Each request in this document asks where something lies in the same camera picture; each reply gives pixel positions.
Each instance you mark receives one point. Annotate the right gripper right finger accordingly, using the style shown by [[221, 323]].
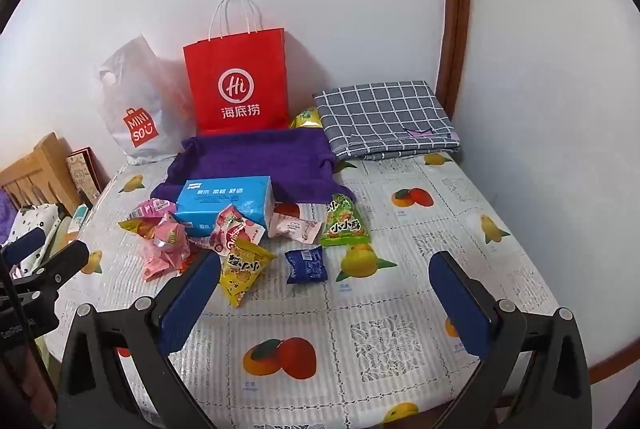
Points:
[[555, 389]]

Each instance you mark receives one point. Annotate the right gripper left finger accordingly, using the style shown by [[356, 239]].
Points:
[[94, 390]]

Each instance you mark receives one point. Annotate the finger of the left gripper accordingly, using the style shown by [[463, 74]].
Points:
[[23, 247], [61, 267]]

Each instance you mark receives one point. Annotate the pink candy packet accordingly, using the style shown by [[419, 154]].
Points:
[[166, 249]]

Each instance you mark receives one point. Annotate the pink toy story candy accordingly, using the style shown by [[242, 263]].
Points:
[[153, 208]]

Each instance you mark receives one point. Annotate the white red strawberry packet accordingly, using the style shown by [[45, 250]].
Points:
[[231, 225]]

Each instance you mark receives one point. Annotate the yellow triangular snack packet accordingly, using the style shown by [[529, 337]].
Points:
[[240, 271]]

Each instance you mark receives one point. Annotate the pale pink snack packet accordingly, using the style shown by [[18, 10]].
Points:
[[300, 230]]

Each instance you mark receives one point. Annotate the blue snack packet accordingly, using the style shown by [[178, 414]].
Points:
[[307, 266]]

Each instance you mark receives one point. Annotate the green snack packet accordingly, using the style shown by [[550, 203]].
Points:
[[344, 224]]

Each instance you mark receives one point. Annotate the pink yellow snack packet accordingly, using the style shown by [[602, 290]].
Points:
[[139, 226]]

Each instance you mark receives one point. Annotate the red snack packet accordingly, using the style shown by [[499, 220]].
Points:
[[196, 245]]

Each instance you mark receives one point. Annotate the purple plush item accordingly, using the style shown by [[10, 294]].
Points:
[[7, 215]]

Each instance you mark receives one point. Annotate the white dotted pouch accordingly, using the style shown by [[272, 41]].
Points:
[[47, 218]]

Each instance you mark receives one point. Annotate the wooden chair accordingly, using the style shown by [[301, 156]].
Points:
[[41, 177]]

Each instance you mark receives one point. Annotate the brown patterned box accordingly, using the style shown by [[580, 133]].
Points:
[[88, 175]]

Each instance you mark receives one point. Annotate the blue tissue pack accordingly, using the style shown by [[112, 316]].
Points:
[[202, 200]]

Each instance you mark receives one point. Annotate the white Miniso plastic bag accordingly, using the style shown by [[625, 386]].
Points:
[[148, 113]]

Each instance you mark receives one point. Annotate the fruit print tablecloth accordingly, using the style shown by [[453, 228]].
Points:
[[342, 353]]

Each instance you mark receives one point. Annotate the red paper shopping bag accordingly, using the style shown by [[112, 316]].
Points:
[[238, 81]]

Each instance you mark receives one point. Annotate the purple towel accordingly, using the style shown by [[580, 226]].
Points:
[[298, 161]]

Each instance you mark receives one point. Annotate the yellow bag behind towel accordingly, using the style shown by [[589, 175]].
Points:
[[309, 118]]

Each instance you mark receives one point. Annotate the grey checked folded cloth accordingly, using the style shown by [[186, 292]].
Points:
[[385, 120]]

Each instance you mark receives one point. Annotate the brown wooden door frame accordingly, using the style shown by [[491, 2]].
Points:
[[452, 53]]

